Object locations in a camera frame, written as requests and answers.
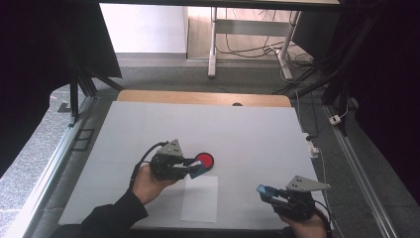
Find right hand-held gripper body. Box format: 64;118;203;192
272;175;332;222

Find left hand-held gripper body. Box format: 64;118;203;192
150;138;186;181

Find blue stamp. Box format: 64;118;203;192
187;160;209;180

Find blue stamp cap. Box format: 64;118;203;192
256;183;276;199

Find round red ink pad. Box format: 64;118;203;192
194;152;215;172

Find person's right hand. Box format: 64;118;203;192
279;211;329;238

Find person's left hand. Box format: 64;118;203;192
131;163;181;206

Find white paper sheet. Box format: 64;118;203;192
179;175;219;224

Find white power strip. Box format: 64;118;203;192
302;132;320;160

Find white table cover sheet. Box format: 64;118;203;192
57;100;335;231

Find wooden table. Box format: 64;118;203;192
57;89;335;231

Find black metal stand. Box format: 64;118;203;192
56;46;124;129

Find black curtain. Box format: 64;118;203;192
0;0;123;179
321;0;420;206

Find dark desk panel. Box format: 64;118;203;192
291;9;342;61

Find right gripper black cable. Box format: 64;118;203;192
312;198;333;238

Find aluminium floor rail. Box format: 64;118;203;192
321;103;401;238
4;95;97;238

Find black floor outlet frame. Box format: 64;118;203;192
71;128;96;153

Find black floor cables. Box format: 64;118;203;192
214;9;318;97

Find white metal desk frame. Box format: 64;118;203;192
207;6;302;81

